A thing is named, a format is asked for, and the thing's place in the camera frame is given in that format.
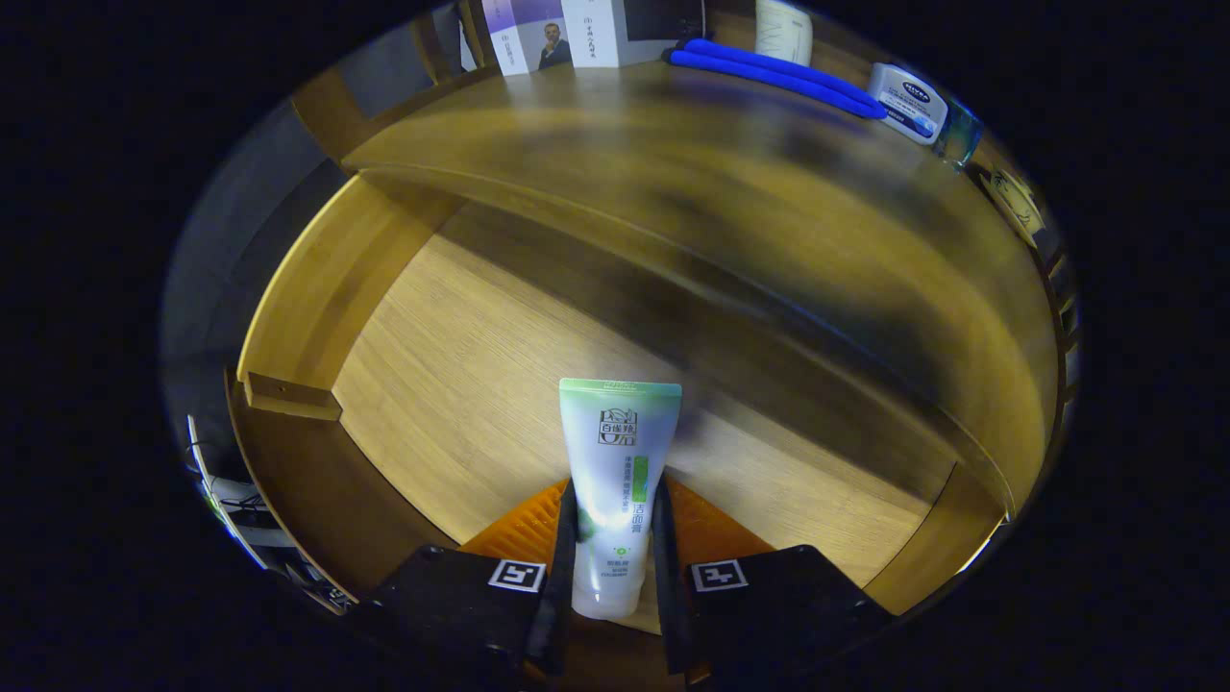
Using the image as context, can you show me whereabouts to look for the black backdrop cloth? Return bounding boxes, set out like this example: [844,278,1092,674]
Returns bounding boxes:
[159,19,462,462]

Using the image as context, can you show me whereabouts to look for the white thick book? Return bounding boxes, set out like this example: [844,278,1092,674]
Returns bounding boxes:
[560,0,707,68]

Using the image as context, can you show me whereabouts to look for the brown wooden cabinet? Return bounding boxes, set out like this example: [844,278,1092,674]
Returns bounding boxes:
[288,0,1082,520]

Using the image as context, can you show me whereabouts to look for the teal slim bottle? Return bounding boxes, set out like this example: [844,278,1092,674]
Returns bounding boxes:
[932,101,984,169]

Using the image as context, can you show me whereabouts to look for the purple book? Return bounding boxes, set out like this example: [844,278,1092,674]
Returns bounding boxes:
[480,0,575,76]

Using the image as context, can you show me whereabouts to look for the white pump bottle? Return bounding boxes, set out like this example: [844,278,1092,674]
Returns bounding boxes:
[754,0,814,66]

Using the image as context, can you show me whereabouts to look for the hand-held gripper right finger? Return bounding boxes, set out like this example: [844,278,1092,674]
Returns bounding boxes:
[652,476,895,688]

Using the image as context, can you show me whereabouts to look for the white green cleanser tube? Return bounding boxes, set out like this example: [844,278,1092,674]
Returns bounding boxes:
[559,378,683,621]

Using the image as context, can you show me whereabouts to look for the white blue-capped lotion bottle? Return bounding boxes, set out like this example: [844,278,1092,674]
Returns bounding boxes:
[868,62,949,146]

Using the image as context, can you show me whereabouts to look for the yellow lidded ceramic teacup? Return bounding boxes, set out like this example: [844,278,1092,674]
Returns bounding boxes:
[985,163,1048,249]

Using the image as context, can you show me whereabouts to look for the blue folded towel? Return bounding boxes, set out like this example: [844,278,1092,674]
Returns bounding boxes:
[666,37,890,121]

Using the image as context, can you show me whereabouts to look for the white power strip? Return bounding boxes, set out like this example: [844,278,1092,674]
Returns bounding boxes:
[185,413,289,568]

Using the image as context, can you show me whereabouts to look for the brown wooden drawer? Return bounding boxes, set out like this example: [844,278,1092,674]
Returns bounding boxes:
[226,171,1010,688]

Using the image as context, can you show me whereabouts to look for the brown wooden countertop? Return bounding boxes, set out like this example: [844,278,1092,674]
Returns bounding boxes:
[341,53,1058,515]

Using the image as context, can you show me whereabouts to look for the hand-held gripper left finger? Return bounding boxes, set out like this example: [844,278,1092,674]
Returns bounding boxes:
[360,478,578,688]

